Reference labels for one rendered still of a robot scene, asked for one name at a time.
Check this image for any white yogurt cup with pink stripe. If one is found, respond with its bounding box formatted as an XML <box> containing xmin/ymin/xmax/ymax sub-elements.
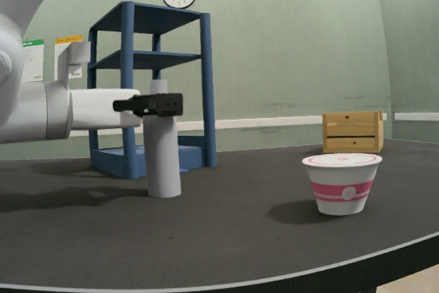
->
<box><xmin>302</xmin><ymin>154</ymin><xmax>382</xmax><ymax>215</ymax></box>

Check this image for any blue shelving unit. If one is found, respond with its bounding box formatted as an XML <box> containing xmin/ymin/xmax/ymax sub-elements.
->
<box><xmin>87</xmin><ymin>1</ymin><xmax>217</xmax><ymax>179</ymax></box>

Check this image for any grey bottle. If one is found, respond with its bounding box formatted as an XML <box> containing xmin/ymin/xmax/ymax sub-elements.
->
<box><xmin>143</xmin><ymin>79</ymin><xmax>181</xmax><ymax>197</ymax></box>

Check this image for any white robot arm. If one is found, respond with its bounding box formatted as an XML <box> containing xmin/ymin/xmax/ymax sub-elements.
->
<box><xmin>0</xmin><ymin>0</ymin><xmax>91</xmax><ymax>145</ymax></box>

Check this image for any small wooden crate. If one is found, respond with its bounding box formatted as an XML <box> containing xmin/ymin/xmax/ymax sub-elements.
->
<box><xmin>323</xmin><ymin>111</ymin><xmax>383</xmax><ymax>153</ymax></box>

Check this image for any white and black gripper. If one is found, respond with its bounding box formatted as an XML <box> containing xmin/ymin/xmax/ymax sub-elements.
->
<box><xmin>63</xmin><ymin>87</ymin><xmax>184</xmax><ymax>140</ymax></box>

